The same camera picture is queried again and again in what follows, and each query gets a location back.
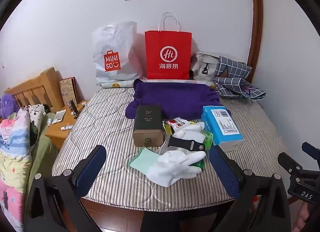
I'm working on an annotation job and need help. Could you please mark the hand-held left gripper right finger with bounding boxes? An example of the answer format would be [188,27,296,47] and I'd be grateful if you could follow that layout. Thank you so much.
[209,145,293,232]

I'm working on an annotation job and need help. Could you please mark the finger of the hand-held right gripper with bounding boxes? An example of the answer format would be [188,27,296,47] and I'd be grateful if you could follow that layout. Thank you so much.
[302,142,320,162]
[278,152,307,181]

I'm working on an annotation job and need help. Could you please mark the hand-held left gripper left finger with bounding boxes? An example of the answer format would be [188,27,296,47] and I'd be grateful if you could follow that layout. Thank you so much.
[24,144,108,232]

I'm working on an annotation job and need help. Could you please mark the dark green packet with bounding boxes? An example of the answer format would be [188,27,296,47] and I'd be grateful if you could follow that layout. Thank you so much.
[189,158,205,172]

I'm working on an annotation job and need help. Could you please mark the light green packet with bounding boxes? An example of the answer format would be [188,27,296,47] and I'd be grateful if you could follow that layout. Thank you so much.
[201,129,213,149]

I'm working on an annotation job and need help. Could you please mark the blue box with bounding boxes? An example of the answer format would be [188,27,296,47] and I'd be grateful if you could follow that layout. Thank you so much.
[201,106,244,152]

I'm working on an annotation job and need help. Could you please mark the black watch strap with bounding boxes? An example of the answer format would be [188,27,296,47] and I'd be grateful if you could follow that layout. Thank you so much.
[167,134,206,151]

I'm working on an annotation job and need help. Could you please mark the mint green cloth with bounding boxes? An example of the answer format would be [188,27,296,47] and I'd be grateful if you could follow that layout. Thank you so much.
[128,147,160,172]

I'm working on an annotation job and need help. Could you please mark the white glove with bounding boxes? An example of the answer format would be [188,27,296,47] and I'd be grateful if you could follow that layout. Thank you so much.
[146,150,207,187]

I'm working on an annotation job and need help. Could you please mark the white red snack packet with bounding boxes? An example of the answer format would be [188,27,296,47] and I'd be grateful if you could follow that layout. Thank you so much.
[164,117,190,135]

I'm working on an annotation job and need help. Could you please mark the yellow pouch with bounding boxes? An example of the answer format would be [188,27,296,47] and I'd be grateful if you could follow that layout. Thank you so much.
[163,121,175,136]

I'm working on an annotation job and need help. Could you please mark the dark green passport booklet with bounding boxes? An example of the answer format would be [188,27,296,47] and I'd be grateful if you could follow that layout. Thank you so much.
[132,105,165,147]

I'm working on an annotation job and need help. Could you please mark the person's right hand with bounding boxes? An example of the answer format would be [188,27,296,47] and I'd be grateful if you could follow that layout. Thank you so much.
[296,202,316,232]

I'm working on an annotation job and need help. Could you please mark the striped mattress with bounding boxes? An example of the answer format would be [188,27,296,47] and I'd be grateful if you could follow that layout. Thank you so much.
[51,82,292,209]

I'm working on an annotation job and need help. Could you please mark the wooden nightstand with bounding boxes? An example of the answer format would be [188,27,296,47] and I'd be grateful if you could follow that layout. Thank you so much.
[45,99,89,150]

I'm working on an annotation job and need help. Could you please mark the green bed sheet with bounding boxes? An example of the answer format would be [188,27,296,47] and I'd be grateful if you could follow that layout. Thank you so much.
[30,112,59,181]

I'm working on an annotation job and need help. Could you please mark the grey sachet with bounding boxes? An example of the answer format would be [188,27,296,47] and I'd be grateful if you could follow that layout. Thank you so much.
[52,109,67,124]

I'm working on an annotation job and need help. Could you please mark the dark small bottle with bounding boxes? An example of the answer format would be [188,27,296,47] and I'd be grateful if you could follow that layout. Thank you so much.
[69,99,78,119]

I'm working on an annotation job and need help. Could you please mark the white flower print cloth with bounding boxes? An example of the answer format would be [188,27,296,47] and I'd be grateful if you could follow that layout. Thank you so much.
[27,104,49,147]

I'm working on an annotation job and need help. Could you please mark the pastel printed quilt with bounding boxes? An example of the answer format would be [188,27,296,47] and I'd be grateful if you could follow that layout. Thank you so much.
[0,108,33,232]

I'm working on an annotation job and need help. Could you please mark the brown patterned book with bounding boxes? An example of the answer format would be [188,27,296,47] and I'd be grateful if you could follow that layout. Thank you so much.
[59,77,79,106]

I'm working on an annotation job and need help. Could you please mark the purple towel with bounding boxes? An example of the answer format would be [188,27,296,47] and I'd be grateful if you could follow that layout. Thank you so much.
[125,78,224,120]

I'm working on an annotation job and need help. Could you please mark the grey checked cloth bag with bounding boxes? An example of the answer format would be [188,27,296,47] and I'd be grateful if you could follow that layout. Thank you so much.
[211,56,267,101]

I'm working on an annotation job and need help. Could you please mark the white printed sheet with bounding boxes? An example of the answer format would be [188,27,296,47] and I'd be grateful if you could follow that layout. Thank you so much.
[100,78,218,90]

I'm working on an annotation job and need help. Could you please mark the wooden headboard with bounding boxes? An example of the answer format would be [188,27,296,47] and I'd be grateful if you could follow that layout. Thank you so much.
[5,67,64,112]

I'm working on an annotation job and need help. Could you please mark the purple plush toy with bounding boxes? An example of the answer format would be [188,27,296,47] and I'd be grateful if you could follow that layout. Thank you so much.
[0,94,20,119]

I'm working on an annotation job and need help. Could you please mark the beige backpack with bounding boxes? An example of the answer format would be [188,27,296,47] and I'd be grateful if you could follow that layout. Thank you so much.
[190,52,220,82]

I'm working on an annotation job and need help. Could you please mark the white plastic shopping bag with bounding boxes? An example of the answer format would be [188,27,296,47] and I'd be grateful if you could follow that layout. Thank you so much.
[91,21,144,86]

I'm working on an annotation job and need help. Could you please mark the red paper bag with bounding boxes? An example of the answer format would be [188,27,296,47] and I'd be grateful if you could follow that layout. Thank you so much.
[144,12,192,80]

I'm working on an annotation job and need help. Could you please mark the white cable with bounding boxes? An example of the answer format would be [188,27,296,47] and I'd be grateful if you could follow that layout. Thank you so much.
[149,122,168,155]

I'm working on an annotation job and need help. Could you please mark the brown wooden frame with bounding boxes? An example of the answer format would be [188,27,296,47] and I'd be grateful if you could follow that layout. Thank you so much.
[247,0,264,85]

